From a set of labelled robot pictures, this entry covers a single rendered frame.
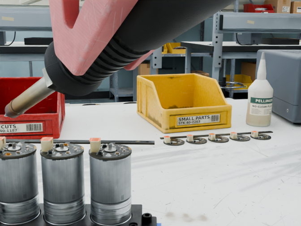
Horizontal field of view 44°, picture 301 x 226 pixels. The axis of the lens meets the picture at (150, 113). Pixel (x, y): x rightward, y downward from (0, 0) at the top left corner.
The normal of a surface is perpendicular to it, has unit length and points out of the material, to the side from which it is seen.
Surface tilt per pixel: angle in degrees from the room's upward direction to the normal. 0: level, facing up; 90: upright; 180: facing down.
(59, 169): 90
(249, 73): 91
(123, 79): 90
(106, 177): 90
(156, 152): 0
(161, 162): 0
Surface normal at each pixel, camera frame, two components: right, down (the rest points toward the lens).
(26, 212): 0.61, 0.18
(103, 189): -0.22, 0.22
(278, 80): -1.00, 0.01
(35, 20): 0.24, 0.22
